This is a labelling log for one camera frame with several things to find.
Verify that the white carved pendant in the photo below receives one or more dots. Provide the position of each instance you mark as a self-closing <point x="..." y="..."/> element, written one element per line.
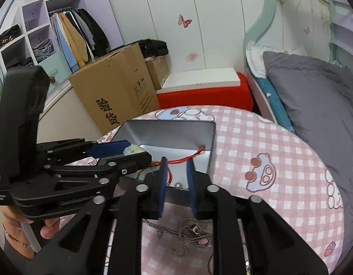
<point x="134" y="149"/>

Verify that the purple bedside shelf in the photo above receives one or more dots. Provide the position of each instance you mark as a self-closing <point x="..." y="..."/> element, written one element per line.
<point x="344" y="28"/>

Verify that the row of hanging clothes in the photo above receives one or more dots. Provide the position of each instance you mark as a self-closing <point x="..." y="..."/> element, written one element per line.
<point x="76" y="34"/>

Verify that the white flat board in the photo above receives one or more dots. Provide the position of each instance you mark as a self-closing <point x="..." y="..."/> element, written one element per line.
<point x="199" y="80"/>

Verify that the small cardboard box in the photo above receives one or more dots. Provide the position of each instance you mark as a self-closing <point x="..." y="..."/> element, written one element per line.
<point x="157" y="71"/>

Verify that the person's left hand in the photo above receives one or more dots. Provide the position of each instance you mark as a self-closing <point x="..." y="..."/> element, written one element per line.
<point x="48" y="229"/>

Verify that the mint green bed headboard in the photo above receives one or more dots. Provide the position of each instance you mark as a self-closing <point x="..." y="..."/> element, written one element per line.
<point x="266" y="11"/>

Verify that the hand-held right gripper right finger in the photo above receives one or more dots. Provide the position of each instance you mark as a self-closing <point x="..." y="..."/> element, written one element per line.
<point x="192" y="186"/>

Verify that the grey quilt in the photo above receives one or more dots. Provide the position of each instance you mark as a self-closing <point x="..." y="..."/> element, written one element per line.
<point x="308" y="97"/>

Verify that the teal knitted blanket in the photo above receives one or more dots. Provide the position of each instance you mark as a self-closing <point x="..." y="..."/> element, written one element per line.
<point x="274" y="103"/>

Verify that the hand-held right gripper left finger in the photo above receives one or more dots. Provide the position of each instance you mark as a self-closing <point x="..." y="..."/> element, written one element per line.
<point x="162" y="183"/>

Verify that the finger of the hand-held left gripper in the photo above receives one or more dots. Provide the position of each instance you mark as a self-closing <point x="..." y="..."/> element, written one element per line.
<point x="110" y="148"/>
<point x="79" y="183"/>

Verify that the mint green drawer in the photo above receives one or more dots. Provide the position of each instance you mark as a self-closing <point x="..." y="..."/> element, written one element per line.
<point x="56" y="66"/>

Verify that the black clothing bundle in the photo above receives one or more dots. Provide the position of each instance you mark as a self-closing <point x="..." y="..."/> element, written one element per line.
<point x="155" y="48"/>

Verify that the red cloth seat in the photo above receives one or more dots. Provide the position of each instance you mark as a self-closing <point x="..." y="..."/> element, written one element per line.
<point x="205" y="98"/>

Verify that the large cardboard box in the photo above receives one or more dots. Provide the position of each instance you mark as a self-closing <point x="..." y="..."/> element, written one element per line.
<point x="113" y="86"/>

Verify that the white pillow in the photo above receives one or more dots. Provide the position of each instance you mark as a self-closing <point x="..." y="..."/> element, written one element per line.
<point x="256" y="60"/>

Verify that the silver metal tin box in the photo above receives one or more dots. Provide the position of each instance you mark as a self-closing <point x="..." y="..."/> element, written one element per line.
<point x="165" y="134"/>

